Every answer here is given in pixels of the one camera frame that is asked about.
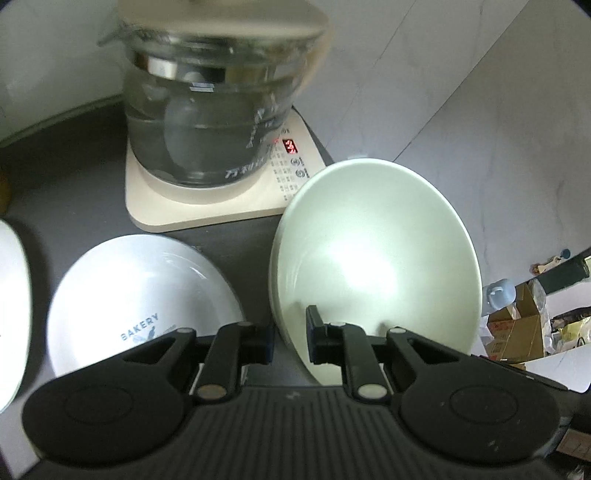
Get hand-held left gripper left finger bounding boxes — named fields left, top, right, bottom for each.
left=121, top=322, right=276, bottom=401

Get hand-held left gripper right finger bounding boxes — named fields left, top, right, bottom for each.
left=306, top=305, right=467, bottom=401

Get pale green bowl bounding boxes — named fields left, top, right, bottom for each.
left=269, top=158, right=483, bottom=386

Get white printed plate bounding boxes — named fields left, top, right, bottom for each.
left=46, top=234, right=245, bottom=379

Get cream kettle base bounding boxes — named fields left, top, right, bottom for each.
left=124, top=105, right=334, bottom=233

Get plastic bottle grey-blue cap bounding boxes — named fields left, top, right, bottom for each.
left=482, top=279, right=517, bottom=317

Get cardboard box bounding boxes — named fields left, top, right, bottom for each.
left=487, top=282, right=551, bottom=360

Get glass kettle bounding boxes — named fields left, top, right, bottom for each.
left=98, top=0, right=335, bottom=188

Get dark cylinder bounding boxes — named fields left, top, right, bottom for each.
left=541, top=251, right=591, bottom=295

